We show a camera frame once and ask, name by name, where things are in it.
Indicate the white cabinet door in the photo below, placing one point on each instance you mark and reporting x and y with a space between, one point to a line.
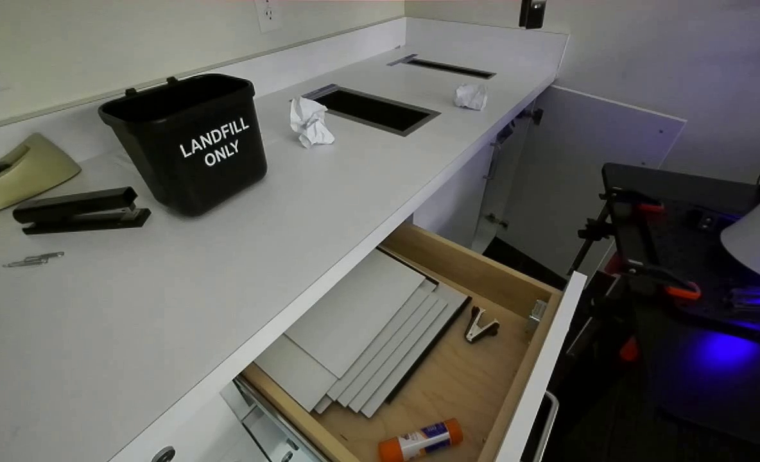
585 173

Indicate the silver cabinet knob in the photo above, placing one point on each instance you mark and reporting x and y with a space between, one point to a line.
164 455

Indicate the stack of grey folders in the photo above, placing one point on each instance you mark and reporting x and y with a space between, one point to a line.
361 314

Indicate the large crumpled white paper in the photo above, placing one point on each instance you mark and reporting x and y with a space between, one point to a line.
309 122

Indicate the black staple remover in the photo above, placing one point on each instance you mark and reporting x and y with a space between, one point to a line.
479 327

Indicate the small crumpled white paper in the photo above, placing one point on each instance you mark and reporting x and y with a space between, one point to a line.
471 97

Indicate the wooden drawer with white front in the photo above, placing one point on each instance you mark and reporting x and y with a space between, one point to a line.
450 378

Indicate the orange glue stick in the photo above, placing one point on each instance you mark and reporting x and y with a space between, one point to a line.
418 441

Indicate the black bin with white print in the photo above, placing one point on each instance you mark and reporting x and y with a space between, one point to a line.
162 160

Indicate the black and orange clamp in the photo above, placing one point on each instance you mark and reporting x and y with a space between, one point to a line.
643 205
665 282

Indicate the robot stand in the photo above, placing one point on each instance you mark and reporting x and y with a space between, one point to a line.
682 186

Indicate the black stapler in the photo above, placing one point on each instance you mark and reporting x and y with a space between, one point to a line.
72 205

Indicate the beige tape dispenser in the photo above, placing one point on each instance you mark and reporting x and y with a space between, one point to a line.
27 173

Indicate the white wall socket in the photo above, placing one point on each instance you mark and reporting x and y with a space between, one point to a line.
267 14

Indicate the black wall-mounted device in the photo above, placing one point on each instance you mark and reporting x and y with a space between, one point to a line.
532 13

